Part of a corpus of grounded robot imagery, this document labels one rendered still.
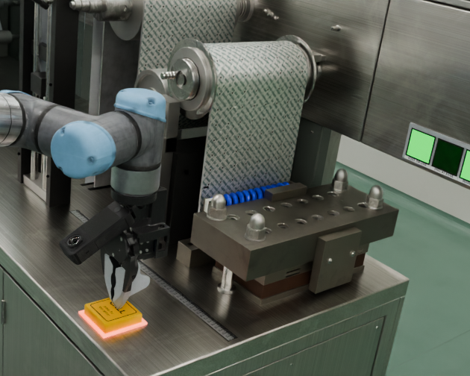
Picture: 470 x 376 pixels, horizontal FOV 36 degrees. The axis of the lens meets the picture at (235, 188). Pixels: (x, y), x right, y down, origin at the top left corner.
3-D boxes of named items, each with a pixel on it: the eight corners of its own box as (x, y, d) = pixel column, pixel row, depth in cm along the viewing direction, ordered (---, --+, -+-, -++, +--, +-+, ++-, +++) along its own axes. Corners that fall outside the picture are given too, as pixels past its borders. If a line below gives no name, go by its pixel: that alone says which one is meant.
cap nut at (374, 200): (360, 204, 145) (365, 183, 144) (372, 201, 148) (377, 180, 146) (374, 211, 143) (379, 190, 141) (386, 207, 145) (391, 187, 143)
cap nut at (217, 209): (202, 214, 131) (205, 191, 129) (218, 210, 133) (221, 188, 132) (215, 222, 129) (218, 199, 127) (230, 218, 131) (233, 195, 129)
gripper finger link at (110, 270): (141, 300, 122) (145, 252, 119) (111, 309, 119) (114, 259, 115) (131, 292, 124) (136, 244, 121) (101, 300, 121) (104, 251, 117)
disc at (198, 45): (217, 120, 128) (169, 118, 139) (219, 120, 128) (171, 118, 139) (212, 35, 125) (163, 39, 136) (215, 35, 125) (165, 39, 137)
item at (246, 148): (198, 203, 137) (210, 110, 130) (287, 184, 152) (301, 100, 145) (200, 204, 137) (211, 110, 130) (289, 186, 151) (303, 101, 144)
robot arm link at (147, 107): (101, 92, 104) (136, 82, 111) (96, 163, 108) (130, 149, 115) (145, 104, 101) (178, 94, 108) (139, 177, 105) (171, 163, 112)
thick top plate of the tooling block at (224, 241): (189, 242, 133) (193, 212, 131) (336, 206, 159) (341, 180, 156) (245, 281, 122) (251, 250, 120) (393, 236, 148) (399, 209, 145)
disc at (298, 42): (315, 108, 143) (265, 107, 155) (318, 108, 144) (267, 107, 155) (313, 33, 141) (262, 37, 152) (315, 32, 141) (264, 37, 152)
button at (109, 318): (83, 315, 120) (83, 304, 119) (119, 305, 124) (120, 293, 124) (104, 337, 115) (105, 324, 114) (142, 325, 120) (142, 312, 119)
